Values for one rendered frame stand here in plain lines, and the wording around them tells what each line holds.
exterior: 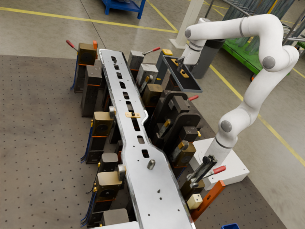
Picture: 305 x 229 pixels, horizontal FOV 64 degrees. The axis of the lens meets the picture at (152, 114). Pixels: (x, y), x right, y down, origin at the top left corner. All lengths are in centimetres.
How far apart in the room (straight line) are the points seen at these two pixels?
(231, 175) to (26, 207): 114
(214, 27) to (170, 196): 83
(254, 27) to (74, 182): 114
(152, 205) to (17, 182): 68
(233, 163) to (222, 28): 86
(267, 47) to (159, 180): 73
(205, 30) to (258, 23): 25
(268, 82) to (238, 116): 22
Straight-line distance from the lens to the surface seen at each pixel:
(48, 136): 155
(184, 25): 502
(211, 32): 132
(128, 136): 121
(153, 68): 158
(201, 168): 105
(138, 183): 106
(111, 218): 98
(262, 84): 126
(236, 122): 131
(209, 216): 151
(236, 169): 169
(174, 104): 125
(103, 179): 98
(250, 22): 125
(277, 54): 114
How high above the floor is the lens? 185
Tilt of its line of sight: 38 degrees down
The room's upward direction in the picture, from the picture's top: 22 degrees clockwise
